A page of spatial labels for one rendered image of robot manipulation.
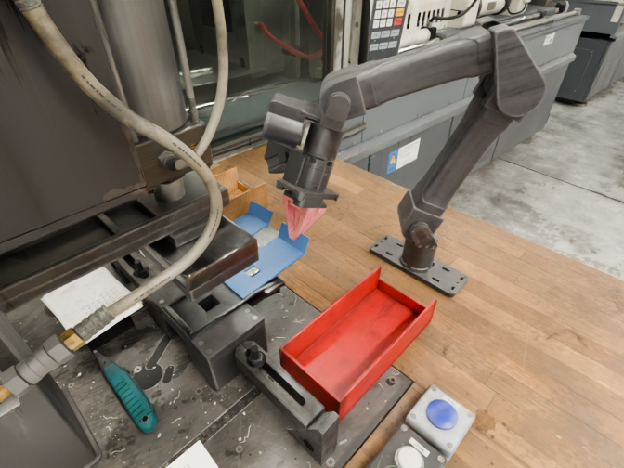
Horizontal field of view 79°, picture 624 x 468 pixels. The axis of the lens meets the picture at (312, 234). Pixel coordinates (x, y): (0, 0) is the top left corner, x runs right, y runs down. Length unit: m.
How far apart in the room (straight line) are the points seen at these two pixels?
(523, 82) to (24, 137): 0.57
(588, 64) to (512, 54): 4.41
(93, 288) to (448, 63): 0.68
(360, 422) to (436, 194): 0.38
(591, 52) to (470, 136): 4.35
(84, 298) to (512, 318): 0.75
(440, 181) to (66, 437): 0.63
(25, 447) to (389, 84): 0.63
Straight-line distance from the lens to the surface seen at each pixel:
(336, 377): 0.62
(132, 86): 0.42
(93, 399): 0.69
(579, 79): 5.03
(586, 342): 0.81
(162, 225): 0.47
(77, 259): 0.45
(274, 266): 0.65
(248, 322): 0.58
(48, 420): 0.54
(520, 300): 0.82
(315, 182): 0.63
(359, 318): 0.69
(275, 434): 0.59
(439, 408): 0.59
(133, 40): 0.41
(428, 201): 0.69
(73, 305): 0.76
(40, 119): 0.37
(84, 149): 0.38
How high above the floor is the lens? 1.44
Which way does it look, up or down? 38 degrees down
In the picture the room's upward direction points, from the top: straight up
